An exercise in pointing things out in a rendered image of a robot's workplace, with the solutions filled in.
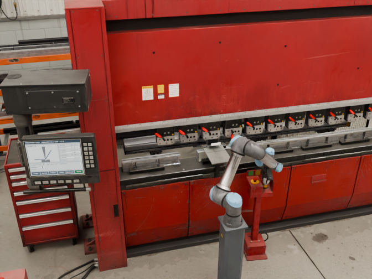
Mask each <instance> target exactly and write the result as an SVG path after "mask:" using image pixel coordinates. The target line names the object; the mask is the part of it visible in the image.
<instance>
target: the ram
mask: <svg viewBox="0 0 372 279"><path fill-rule="evenodd" d="M106 33H107V45H108V57H109V64H110V76H111V88H112V100H113V113H114V120H115V126H124V125H134V124H139V123H149V122H158V121H168V120H178V119H184V118H193V117H203V116H212V115H222V114H227V113H237V112H247V111H256V110H266V109H276V108H282V107H291V106H301V105H310V104H320V103H325V102H335V101H345V100H355V99H364V98H370V97H372V14H369V15H353V16H343V17H326V18H309V19H293V20H276V21H266V22H249V23H233V24H216V25H199V26H190V27H173V28H156V29H139V30H122V31H113V32H106ZM177 83H179V96H178V97H169V87H168V84H177ZM158 85H164V93H158ZM143 86H153V100H143V97H142V87H143ZM161 94H164V98H162V99H158V95H161ZM363 104H372V101H363V102H354V103H348V104H339V105H329V106H320V107H310V108H301V109H295V110H286V111H276V112H267V113H257V114H252V115H242V116H233V117H223V118H214V119H208V120H199V121H189V122H180V123H170V124H165V125H155V126H146V127H136V128H127V129H121V130H115V132H116V133H121V132H130V131H139V130H148V129H154V128H163V127H173V126H182V125H192V124H197V123H206V122H216V121H225V120H234V119H240V118H249V117H259V116H268V115H277V114H283V113H292V112H301V111H311V110H320V109H329V108H335V107H344V106H354V105H363Z"/></svg>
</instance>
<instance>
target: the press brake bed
mask: <svg viewBox="0 0 372 279"><path fill-rule="evenodd" d="M279 163H281V164H282V165H283V168H282V170H281V171H280V172H275V171H274V170H272V176H273V181H274V185H273V194H272V196H271V197H262V202H261V212H260V222H259V231H260V232H265V233H271V232H275V231H281V230H286V229H291V228H297V227H303V226H307V225H315V224H320V223H327V222H330V221H336V220H342V219H347V218H354V217H357V216H363V215H370V214H372V149H367V150H362V151H355V152H347V153H339V154H331V155H327V156H319V157H312V158H304V159H297V160H292V161H284V162H279ZM261 167H264V166H261ZM261 167H259V166H249V167H242V168H238V169H237V171H236V173H235V176H234V178H233V180H232V183H231V186H230V190H231V191H230V193H231V192H233V193H238V194H239V195H240V196H241V197H242V208H241V215H242V217H243V219H244V220H245V222H246V224H247V225H248V229H245V233H251V227H252V216H253V209H254V198H250V197H249V194H248V192H247V190H246V175H247V171H251V170H259V169H261ZM223 172H224V170H220V177H219V178H215V172H207V173H199V174H192V175H184V176H180V177H172V178H164V179H157V180H149V181H145V182H137V183H130V184H122V185H120V188H121V200H122V212H123V225H124V232H125V244H126V256H127V258H132V257H136V256H143V255H148V254H155V253H158V252H164V251H171V250H177V249H183V248H186V247H192V246H198V245H203V244H210V243H214V242H219V234H220V221H219V220H218V216H222V215H225V213H226V209H225V208H224V207H222V206H220V205H219V204H217V203H215V202H213V201H212V200H211V199H210V196H209V194H210V190H211V188H213V186H216V184H218V183H219V182H220V180H221V177H222V175H223ZM322 174H326V178H325V179H326V181H325V182H318V183H311V180H312V176H315V175H322Z"/></svg>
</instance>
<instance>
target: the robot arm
mask: <svg viewBox="0 0 372 279"><path fill-rule="evenodd" d="M230 148H231V150H230V152H231V155H230V158H229V160H228V163H227V165H226V167H225V170H224V172H223V175H222V177H221V180H220V182H219V183H218V184H216V186H213V188H211V190H210V194H209V196H210V199H211V200H212V201H213V202H215V203H217V204H219V205H220V206H222V207H224V208H225V209H226V213H225V215H224V217H223V223H224V225H225V226H227V227H229V228H238V227H240V226H241V225H242V224H243V218H242V215H241V208H242V197H241V196H240V195H239V194H238V193H233V192H231V193H230V191H231V190H230V186H231V183H232V181H233V178H234V176H235V173H236V171H237V168H238V166H239V164H240V161H241V159H242V158H243V157H244V156H245V155H246V156H249V157H252V158H254V159H255V163H256V165H257V166H259V167H261V166H264V167H261V170H262V171H261V173H262V177H261V178H262V181H263V183H264V185H267V184H268V183H269V182H270V181H271V180H273V176H272V170H274V171H275V172H280V171H281V170H282V168H283V165H282V164H281V163H279V162H277V161H276V160H274V158H273V157H274V152H275V151H274V149H273V148H266V150H264V149H263V148H262V147H261V146H259V145H258V144H257V143H256V142H254V141H252V140H249V139H247V138H245V137H243V136H235V137H234V138H233V139H232V140H231V141H230ZM266 179H267V181H266Z"/></svg>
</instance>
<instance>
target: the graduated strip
mask: <svg viewBox="0 0 372 279"><path fill-rule="evenodd" d="M363 101H372V97H370V98H364V99H355V100H345V101H335V102H325V103H320V104H310V105H301V106H291V107H282V108H272V109H266V110H256V111H247V112H237V113H227V114H222V115H212V116H203V117H193V118H184V119H178V120H168V121H158V122H149V123H139V124H134V125H124V126H115V130H121V129H127V128H136V127H146V126H155V125H165V124H170V123H180V122H189V121H199V120H208V119H214V118H223V117H233V116H242V115H252V114H257V113H267V112H276V111H286V110H295V109H305V108H310V107H320V106H329V105H339V104H348V103H354V102H363Z"/></svg>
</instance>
